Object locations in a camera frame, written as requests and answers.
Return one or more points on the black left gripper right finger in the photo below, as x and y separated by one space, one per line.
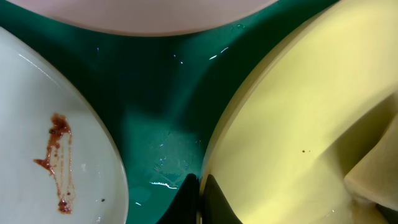
215 208

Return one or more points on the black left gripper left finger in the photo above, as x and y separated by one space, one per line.
183 208

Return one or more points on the yellow plate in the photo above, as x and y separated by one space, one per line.
311 134

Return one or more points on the teal plastic tray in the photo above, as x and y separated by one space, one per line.
159 97

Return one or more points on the white plate near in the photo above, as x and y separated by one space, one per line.
59 163

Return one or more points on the white plate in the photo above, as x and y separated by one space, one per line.
145 18
59 163

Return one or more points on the white plate far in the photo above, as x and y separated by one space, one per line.
145 18

